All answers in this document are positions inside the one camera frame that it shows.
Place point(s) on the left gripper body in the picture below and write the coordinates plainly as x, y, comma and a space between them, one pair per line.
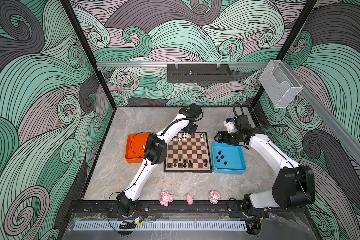
191, 129

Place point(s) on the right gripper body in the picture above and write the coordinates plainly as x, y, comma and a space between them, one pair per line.
232, 138

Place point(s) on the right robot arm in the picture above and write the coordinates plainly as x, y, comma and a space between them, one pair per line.
294, 185

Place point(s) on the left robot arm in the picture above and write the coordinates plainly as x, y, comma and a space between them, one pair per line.
155, 153

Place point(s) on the white pieces on board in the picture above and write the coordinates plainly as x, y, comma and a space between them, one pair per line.
185, 137

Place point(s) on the black pieces in tray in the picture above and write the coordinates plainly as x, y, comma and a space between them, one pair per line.
219, 159

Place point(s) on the chess board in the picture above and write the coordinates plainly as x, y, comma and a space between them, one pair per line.
189, 150

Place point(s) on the black pieces on board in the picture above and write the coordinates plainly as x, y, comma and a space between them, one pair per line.
193, 164

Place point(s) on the blue tray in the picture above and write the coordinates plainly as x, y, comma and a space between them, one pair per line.
233, 155

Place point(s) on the orange tray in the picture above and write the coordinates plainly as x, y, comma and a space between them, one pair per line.
135, 148

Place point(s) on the pink hooded doll figure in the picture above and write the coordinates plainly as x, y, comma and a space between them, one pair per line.
214, 197

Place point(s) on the small pink pig figure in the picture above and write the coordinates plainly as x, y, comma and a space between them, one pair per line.
189, 199

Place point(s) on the pink plush figure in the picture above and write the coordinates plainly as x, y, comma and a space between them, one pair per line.
166, 198

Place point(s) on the black wall tray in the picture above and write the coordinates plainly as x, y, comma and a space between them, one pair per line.
200, 74

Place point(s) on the aluminium rail back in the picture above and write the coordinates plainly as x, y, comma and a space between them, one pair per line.
140, 64

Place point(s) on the aluminium rail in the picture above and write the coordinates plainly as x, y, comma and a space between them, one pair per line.
318, 96
140, 64

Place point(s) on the clear plastic wall holder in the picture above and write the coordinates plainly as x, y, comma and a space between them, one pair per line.
280, 83

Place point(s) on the aluminium rail right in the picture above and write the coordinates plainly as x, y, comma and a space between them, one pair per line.
318, 96

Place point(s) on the white slotted cable duct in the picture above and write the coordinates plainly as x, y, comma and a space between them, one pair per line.
163, 226

